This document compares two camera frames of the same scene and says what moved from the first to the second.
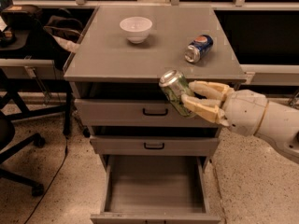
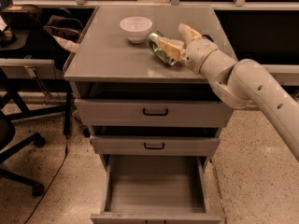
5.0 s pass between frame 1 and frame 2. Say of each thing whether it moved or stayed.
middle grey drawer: stayed
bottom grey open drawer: stayed
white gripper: moved
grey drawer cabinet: stayed
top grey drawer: stayed
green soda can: moved
